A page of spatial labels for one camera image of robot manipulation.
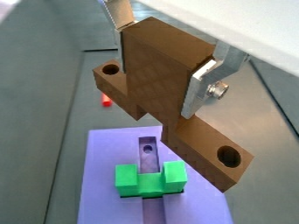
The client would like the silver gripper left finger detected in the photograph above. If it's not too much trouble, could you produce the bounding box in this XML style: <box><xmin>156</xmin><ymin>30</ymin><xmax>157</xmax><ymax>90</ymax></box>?
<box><xmin>102</xmin><ymin>0</ymin><xmax>136</xmax><ymax>69</ymax></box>

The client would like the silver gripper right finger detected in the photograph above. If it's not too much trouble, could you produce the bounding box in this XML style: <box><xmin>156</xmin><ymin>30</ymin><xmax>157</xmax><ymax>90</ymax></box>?
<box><xmin>181</xmin><ymin>41</ymin><xmax>248</xmax><ymax>119</ymax></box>

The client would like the brown T-shaped block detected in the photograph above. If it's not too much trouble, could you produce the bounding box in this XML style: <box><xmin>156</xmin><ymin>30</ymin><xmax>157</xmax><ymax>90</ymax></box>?
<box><xmin>93</xmin><ymin>17</ymin><xmax>253</xmax><ymax>192</ymax></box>

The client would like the purple slotted base board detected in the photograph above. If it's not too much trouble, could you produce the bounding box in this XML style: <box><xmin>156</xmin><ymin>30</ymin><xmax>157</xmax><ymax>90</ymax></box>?
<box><xmin>77</xmin><ymin>126</ymin><xmax>233</xmax><ymax>224</ymax></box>

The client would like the red peg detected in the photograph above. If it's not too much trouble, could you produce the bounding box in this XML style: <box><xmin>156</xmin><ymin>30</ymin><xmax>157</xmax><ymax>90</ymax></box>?
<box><xmin>101</xmin><ymin>94</ymin><xmax>112</xmax><ymax>107</ymax></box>

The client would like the green U-shaped block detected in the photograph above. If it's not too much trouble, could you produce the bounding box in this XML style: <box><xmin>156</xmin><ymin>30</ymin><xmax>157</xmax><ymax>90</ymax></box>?
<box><xmin>114</xmin><ymin>161</ymin><xmax>188</xmax><ymax>199</ymax></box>

